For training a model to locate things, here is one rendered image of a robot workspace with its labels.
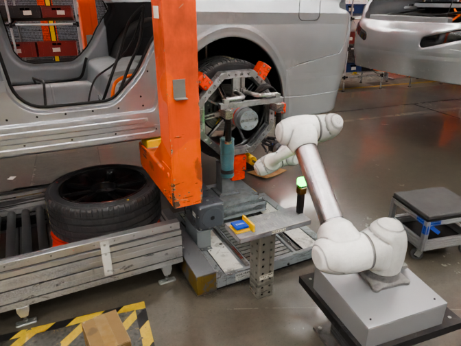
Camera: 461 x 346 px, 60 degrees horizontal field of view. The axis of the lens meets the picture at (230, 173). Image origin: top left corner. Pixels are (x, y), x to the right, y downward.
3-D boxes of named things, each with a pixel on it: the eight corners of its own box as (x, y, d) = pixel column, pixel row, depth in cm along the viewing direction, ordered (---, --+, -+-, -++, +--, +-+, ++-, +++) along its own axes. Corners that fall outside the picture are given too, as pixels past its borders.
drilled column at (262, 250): (263, 283, 233) (266, 221, 217) (273, 294, 225) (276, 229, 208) (248, 288, 229) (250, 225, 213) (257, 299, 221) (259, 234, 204)
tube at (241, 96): (236, 94, 249) (237, 77, 244) (251, 101, 233) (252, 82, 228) (210, 97, 241) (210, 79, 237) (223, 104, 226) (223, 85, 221)
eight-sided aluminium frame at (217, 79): (268, 145, 281) (271, 66, 259) (273, 148, 275) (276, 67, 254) (195, 158, 259) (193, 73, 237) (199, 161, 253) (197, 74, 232)
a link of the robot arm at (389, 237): (410, 273, 167) (422, 229, 157) (372, 281, 163) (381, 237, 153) (386, 250, 181) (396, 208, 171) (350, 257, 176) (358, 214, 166)
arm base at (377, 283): (418, 282, 170) (421, 272, 168) (374, 293, 164) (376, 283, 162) (391, 256, 186) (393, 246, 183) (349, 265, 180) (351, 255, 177)
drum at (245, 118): (243, 121, 265) (243, 100, 259) (258, 130, 247) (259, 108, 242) (223, 123, 259) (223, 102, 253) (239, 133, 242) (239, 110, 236)
